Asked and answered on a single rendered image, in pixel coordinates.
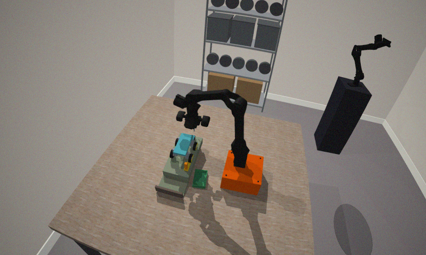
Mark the small teal wheeled trolley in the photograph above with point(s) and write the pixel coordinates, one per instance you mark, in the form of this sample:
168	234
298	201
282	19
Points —
182	144

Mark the yellow wedge chock with orange handle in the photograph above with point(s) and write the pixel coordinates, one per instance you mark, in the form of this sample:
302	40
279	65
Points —
186	166

